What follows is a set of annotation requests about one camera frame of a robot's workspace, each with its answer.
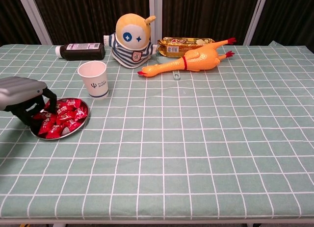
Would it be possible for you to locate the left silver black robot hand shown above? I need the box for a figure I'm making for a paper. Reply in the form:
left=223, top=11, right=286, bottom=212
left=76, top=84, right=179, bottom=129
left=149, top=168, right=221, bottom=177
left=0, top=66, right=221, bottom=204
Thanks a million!
left=0, top=76, right=58, bottom=128

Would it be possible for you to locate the metal bowl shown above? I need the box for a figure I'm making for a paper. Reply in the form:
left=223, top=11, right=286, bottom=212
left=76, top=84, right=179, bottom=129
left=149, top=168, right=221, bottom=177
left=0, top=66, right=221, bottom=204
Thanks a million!
left=29, top=97, right=90, bottom=140

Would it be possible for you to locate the dark bottle with white cap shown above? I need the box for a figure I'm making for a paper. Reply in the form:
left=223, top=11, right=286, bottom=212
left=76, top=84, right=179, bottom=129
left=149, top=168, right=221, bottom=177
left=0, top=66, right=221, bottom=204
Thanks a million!
left=55, top=42, right=106, bottom=61

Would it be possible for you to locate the white paper cup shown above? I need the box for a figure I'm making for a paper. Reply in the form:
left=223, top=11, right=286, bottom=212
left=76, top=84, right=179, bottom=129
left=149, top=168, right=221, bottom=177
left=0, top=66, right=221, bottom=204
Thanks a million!
left=77, top=60, right=109, bottom=100

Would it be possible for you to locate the yellow plush doll striped shirt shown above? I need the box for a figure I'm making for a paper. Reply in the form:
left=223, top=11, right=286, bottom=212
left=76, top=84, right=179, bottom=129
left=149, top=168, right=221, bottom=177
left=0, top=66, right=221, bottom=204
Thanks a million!
left=103, top=13, right=159, bottom=70

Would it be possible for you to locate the green checkered tablecloth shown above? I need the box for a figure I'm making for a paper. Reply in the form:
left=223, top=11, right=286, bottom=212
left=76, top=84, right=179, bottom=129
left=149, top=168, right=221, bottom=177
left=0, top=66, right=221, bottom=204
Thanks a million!
left=0, top=40, right=314, bottom=219

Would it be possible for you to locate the gold biscuit package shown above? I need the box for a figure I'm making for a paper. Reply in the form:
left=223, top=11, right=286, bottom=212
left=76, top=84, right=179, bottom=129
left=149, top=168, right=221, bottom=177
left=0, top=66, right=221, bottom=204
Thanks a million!
left=157, top=36, right=215, bottom=59

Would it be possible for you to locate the yellow rubber chicken toy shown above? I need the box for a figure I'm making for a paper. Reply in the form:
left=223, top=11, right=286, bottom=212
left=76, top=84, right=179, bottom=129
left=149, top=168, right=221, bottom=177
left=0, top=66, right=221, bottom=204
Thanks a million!
left=137, top=37, right=237, bottom=78

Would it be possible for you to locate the grey partition frame post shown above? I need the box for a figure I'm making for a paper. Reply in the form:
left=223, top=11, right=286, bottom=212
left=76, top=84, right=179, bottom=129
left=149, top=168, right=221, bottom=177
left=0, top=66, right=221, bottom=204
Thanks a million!
left=243, top=0, right=270, bottom=46
left=148, top=0, right=163, bottom=41
left=16, top=0, right=53, bottom=46

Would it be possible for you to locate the white table frame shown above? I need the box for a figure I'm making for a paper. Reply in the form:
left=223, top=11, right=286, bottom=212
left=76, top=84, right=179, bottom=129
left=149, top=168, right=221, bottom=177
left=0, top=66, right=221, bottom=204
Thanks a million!
left=0, top=218, right=314, bottom=227

